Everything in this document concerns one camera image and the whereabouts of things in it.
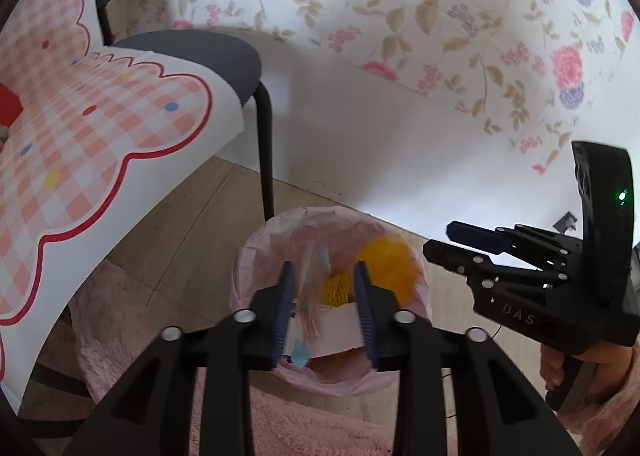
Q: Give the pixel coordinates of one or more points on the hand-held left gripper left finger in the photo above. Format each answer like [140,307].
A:
[285,306]

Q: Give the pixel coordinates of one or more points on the grey padded chair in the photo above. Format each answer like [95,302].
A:
[210,60]

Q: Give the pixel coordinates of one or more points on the person's right forearm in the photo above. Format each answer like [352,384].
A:
[615,401]

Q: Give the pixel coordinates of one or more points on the person's right hand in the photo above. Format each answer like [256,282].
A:
[550,368]

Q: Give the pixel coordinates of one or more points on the pink checked paper mat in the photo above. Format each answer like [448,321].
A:
[100,135]

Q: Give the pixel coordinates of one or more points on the clear blue print plastic wrapper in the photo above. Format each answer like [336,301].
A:
[312,286]

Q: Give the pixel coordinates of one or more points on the grey wall socket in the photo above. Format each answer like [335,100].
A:
[567,222]

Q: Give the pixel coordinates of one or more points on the yellow fluffy ball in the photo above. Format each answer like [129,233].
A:
[392,271]

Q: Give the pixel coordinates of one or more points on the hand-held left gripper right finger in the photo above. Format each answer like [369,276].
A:
[364,316]

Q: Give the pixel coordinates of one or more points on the pink lined trash bin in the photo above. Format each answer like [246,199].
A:
[265,246]

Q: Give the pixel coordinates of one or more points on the red cardboard box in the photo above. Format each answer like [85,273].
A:
[9,105]

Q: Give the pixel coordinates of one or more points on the floral print wall cloth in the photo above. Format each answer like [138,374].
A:
[400,10]

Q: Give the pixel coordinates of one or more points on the white paper card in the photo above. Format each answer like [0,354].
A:
[335,331]

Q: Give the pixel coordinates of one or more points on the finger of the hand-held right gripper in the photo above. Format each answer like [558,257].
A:
[450,256]
[475,235]

